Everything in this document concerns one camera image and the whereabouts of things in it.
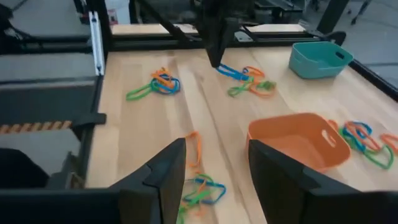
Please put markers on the teal plastic basket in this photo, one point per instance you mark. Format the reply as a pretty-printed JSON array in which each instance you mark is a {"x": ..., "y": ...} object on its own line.
[{"x": 311, "y": 67}]

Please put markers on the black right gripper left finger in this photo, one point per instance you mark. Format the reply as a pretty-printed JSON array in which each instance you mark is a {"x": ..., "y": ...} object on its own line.
[{"x": 77, "y": 208}]

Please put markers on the black hazard-striped floor mat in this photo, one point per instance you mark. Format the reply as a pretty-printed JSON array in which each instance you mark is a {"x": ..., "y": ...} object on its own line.
[{"x": 31, "y": 127}]

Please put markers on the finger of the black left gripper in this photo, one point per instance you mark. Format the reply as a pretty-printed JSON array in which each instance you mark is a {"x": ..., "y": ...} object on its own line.
[
  {"x": 228, "y": 31},
  {"x": 213, "y": 40}
]

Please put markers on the silver aluminium rail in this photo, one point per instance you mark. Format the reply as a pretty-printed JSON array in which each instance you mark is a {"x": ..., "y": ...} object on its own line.
[{"x": 97, "y": 46}]

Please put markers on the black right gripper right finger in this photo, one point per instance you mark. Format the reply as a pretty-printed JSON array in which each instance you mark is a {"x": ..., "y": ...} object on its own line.
[{"x": 311, "y": 208}]

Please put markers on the orange plastic basket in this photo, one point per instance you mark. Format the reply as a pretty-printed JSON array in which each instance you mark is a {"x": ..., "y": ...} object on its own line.
[{"x": 298, "y": 146}]

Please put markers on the black pole stand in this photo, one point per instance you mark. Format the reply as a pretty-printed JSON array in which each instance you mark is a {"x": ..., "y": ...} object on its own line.
[{"x": 334, "y": 12}]

